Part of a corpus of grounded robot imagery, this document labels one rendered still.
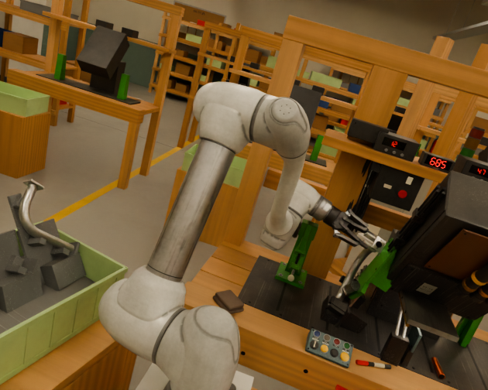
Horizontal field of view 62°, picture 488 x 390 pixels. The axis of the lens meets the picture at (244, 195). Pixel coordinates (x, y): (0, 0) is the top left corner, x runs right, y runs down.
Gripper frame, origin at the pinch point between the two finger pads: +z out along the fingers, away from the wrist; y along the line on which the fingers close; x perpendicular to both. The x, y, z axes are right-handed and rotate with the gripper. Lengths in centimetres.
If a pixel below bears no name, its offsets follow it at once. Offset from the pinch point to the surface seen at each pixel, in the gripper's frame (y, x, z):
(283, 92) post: 36, -1, -63
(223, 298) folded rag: -49, 7, -35
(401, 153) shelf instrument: 34.3, -11.5, -8.9
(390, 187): 23.8, -3.4, -4.2
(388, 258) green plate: -7.0, -11.0, 4.7
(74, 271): -70, 10, -84
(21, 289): -84, -4, -89
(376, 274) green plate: -12.5, -5.7, 5.2
